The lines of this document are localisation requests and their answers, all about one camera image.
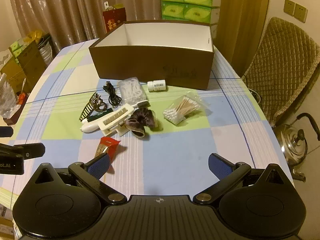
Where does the black yellow hair claw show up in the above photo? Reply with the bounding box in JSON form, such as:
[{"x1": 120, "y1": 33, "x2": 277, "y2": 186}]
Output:
[{"x1": 79, "y1": 92, "x2": 100, "y2": 122}]

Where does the white electric toothbrush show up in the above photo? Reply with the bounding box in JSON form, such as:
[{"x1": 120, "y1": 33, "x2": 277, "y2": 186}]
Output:
[{"x1": 80, "y1": 100, "x2": 150, "y2": 133}]

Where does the dark green tube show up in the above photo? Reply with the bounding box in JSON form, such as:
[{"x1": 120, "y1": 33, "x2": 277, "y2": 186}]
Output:
[{"x1": 90, "y1": 108, "x2": 113, "y2": 120}]

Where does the brown cardboard boxes pile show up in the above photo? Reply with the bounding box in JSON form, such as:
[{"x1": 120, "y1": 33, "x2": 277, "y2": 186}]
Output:
[{"x1": 17, "y1": 41, "x2": 47, "y2": 85}]

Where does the yellow plastic bag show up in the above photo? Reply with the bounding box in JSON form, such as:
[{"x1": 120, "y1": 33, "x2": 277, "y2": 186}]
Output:
[{"x1": 25, "y1": 30, "x2": 44, "y2": 45}]

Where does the stack of green tissue packs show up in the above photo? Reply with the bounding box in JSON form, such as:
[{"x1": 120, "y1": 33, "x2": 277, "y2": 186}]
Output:
[{"x1": 160, "y1": 0, "x2": 222, "y2": 40}]

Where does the white pill bottle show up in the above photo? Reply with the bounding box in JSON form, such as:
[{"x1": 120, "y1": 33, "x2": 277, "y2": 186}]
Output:
[{"x1": 147, "y1": 79, "x2": 167, "y2": 91}]

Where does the beige shiny curtain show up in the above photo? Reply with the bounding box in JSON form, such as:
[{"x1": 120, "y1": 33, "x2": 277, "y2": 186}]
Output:
[{"x1": 7, "y1": 0, "x2": 195, "y2": 53}]

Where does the stainless steel kettle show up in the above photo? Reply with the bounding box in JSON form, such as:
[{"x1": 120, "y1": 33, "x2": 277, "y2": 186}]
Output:
[{"x1": 274, "y1": 112, "x2": 320, "y2": 175}]

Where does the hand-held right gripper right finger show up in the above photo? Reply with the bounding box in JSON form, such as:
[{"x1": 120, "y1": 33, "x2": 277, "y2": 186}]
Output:
[{"x1": 194, "y1": 152, "x2": 298, "y2": 204}]

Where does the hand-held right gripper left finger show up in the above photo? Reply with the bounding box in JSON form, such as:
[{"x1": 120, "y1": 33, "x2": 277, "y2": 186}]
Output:
[{"x1": 26, "y1": 152, "x2": 127, "y2": 204}]

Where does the black bag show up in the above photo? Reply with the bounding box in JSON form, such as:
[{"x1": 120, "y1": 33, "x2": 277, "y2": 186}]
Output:
[{"x1": 37, "y1": 34, "x2": 54, "y2": 68}]

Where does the brown carton with white card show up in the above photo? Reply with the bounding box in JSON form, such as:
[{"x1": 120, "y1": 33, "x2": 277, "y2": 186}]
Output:
[{"x1": 0, "y1": 49, "x2": 28, "y2": 93}]

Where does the chair with quilted cover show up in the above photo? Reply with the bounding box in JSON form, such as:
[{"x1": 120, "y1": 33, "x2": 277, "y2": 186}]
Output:
[{"x1": 241, "y1": 17, "x2": 320, "y2": 128}]

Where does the golden yellow curtain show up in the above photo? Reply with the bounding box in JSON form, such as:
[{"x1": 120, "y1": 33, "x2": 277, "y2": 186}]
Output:
[{"x1": 194, "y1": 0, "x2": 272, "y2": 78}]

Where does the clear floss pick box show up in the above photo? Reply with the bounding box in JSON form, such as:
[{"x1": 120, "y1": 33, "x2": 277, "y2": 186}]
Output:
[{"x1": 118, "y1": 78, "x2": 148, "y2": 105}]

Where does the red gift bag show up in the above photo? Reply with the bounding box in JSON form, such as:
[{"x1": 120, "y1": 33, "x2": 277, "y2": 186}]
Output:
[{"x1": 102, "y1": 4, "x2": 126, "y2": 33}]

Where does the black USB cable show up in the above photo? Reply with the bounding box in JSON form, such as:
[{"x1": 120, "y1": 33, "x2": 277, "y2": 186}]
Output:
[{"x1": 102, "y1": 81, "x2": 122, "y2": 107}]

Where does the bag of cotton swabs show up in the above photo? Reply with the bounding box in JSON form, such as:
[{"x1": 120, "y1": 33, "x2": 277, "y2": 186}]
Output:
[{"x1": 163, "y1": 92, "x2": 208, "y2": 126}]

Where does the cream plastic clip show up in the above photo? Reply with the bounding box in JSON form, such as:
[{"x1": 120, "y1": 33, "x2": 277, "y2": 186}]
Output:
[{"x1": 98, "y1": 104, "x2": 135, "y2": 137}]

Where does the dark purple scrunchie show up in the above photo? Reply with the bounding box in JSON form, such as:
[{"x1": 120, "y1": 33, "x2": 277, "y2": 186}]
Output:
[{"x1": 125, "y1": 108, "x2": 158, "y2": 138}]

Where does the red snack packet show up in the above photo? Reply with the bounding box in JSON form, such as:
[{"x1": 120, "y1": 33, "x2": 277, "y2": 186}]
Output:
[{"x1": 94, "y1": 137, "x2": 121, "y2": 170}]

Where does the clear plastic bag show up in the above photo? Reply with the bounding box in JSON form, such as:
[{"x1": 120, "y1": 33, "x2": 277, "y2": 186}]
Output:
[{"x1": 0, "y1": 74, "x2": 18, "y2": 118}]

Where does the brown cardboard box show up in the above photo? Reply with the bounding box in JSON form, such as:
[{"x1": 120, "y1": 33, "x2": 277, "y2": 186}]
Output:
[{"x1": 89, "y1": 20, "x2": 215, "y2": 91}]

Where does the green tissue packet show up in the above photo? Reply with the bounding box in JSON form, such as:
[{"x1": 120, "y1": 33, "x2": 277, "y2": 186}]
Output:
[{"x1": 10, "y1": 40, "x2": 25, "y2": 58}]

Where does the wall socket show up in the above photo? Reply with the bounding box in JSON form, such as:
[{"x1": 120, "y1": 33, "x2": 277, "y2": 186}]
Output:
[
  {"x1": 284, "y1": 0, "x2": 296, "y2": 15},
  {"x1": 294, "y1": 4, "x2": 308, "y2": 22}
]

